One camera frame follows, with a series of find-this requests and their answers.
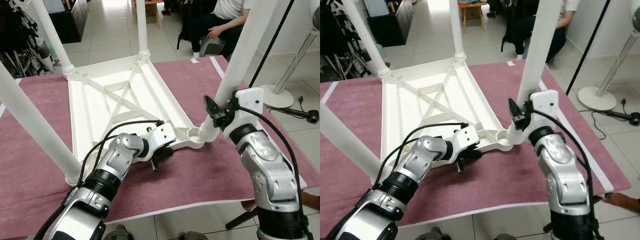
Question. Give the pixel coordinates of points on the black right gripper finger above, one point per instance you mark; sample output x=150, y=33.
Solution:
x=514, y=107
x=210, y=105

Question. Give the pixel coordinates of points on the white plastic table top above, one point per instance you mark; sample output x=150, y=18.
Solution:
x=100, y=100
x=415, y=102

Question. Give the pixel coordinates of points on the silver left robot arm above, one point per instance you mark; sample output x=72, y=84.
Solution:
x=117, y=155
x=425, y=155

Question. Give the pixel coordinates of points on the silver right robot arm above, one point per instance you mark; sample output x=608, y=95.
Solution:
x=562, y=165
x=265, y=165

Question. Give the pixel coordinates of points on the pink table cloth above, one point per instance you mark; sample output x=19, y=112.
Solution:
x=500, y=175
x=200, y=170

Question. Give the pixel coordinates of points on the white standing fan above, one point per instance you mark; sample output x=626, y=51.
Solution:
x=596, y=99
x=276, y=97

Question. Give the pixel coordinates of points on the grey low stool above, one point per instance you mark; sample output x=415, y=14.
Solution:
x=212, y=46

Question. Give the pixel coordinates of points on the long white tape strip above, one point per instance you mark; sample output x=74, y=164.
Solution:
x=295, y=167
x=590, y=160
x=7, y=102
x=328, y=92

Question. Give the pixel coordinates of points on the seated person in white shirt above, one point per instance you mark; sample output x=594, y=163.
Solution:
x=520, y=30
x=225, y=22

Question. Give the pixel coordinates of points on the black hair dryer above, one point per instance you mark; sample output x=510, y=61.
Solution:
x=310, y=117
x=632, y=119

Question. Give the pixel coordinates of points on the robot left leg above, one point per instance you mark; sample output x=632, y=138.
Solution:
x=117, y=233
x=432, y=234

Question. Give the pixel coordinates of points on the black slanted pole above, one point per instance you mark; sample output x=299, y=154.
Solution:
x=272, y=42
x=589, y=47

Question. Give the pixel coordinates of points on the black slanted furniture leg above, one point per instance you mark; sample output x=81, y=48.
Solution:
x=547, y=227
x=242, y=219

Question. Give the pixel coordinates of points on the bystander bare foot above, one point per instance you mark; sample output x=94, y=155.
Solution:
x=311, y=201
x=622, y=201

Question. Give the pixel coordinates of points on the clothes rack with dark clothes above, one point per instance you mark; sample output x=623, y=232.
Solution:
x=335, y=42
x=15, y=40

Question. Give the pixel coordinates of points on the black cabinet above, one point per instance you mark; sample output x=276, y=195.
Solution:
x=397, y=25
x=72, y=22

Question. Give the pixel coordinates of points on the white black-framed box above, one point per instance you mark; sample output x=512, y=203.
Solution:
x=52, y=5
x=376, y=7

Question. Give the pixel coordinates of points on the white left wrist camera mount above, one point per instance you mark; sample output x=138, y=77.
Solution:
x=162, y=135
x=466, y=137

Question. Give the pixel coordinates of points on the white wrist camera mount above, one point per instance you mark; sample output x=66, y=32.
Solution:
x=466, y=137
x=546, y=102
x=162, y=135
x=249, y=100

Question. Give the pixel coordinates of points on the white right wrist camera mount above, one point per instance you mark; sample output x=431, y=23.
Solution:
x=249, y=100
x=546, y=102

